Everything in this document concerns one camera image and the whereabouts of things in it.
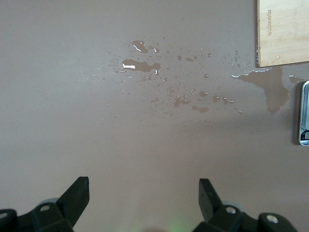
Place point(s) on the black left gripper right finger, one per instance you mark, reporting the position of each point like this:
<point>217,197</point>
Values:
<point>208,203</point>

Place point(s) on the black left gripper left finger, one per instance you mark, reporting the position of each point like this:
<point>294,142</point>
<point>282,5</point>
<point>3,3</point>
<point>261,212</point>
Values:
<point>72,203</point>

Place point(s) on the triangular water puddle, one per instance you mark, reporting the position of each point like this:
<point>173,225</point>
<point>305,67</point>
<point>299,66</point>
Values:
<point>275,91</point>

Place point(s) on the silver digital kitchen scale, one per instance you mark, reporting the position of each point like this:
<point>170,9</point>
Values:
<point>305,116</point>

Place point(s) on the small water puddle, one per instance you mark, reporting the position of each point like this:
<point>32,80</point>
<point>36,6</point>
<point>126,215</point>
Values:
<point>144,67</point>
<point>142,47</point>

